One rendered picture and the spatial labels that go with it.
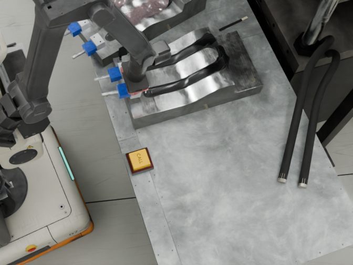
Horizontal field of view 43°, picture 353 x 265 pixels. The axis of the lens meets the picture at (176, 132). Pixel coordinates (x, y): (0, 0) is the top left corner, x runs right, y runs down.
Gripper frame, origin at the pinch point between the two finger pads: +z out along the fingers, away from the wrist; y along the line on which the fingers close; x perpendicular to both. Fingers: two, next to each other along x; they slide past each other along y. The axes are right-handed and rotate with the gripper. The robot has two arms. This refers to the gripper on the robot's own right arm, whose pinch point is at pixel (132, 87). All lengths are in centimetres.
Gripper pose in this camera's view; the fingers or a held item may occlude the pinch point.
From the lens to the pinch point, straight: 151.3
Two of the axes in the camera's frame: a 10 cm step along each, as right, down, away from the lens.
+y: -3.1, -9.1, 2.6
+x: -9.3, 2.3, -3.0
